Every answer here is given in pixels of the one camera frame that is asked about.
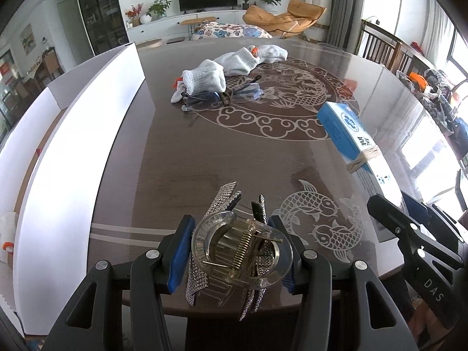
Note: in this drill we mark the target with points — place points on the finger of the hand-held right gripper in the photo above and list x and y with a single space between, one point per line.
415 206
413 241

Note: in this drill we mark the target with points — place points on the pile of clutter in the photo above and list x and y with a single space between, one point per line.
438 98

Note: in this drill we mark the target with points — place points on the wooden slatted chair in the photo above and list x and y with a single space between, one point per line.
384 47

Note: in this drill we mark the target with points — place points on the dark glass display cabinet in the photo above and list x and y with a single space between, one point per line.
100 11

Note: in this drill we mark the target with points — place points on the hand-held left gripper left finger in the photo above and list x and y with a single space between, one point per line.
181 252

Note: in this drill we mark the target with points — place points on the grey curtain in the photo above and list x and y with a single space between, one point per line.
345 7

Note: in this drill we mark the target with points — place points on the orange lounge chair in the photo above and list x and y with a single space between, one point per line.
285 20

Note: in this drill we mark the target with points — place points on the person's right hand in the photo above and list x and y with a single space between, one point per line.
427 321

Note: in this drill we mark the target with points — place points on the framed wall painting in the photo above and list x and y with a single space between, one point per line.
27 36

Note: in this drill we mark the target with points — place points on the white round vase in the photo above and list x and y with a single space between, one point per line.
145 19

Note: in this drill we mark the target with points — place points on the white knit work glove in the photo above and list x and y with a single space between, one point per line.
237 62
7 226
272 53
204 76

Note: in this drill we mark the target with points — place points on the rhinestone bow hair clip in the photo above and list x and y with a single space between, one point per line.
234 256

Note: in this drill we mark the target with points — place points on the white television cabinet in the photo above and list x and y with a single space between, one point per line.
164 22

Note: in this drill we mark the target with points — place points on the printed blanket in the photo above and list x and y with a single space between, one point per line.
234 31

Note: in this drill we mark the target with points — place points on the round floor cushion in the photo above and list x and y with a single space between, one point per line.
150 43

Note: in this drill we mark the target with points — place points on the dining table with chairs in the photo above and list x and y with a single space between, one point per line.
40 69

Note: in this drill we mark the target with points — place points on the blue and white carton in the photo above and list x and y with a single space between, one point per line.
343 124

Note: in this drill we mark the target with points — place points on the white cardboard box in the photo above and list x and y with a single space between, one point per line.
65 153

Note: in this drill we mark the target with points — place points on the small potted plant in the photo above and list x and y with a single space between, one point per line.
245 0

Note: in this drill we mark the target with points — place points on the blue safety glasses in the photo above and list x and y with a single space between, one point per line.
204 97

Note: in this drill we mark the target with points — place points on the red flower arrangement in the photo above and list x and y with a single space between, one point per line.
133 12

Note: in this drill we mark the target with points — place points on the green potted plant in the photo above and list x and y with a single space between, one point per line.
159 7

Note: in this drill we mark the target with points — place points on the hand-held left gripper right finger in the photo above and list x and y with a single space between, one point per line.
318 278

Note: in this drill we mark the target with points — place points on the small wooden bench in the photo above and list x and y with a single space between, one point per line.
197 20

